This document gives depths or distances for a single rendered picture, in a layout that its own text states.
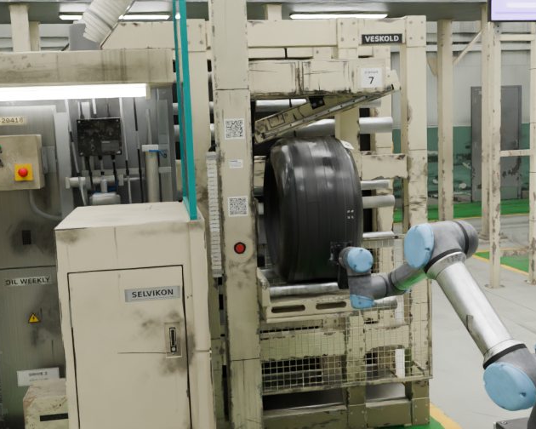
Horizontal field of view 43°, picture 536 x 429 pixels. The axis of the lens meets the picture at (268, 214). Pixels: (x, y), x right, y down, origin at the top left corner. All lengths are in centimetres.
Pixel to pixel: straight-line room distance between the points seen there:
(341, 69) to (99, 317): 153
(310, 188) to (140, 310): 83
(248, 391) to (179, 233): 105
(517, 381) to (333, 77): 162
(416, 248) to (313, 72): 123
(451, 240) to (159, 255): 78
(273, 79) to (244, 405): 131
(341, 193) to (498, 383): 99
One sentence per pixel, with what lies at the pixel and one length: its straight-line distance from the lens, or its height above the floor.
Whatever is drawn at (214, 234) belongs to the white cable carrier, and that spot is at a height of 112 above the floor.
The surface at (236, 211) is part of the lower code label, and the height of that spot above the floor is 120.
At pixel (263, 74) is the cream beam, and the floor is 173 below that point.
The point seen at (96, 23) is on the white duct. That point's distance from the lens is 287.
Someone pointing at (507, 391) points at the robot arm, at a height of 88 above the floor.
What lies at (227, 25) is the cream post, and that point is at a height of 188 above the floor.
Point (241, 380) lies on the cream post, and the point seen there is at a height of 54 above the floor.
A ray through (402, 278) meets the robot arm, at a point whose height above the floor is 102.
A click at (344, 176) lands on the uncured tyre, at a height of 132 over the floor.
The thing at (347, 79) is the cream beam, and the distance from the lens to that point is 293.
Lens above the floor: 151
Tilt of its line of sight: 7 degrees down
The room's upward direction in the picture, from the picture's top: 2 degrees counter-clockwise
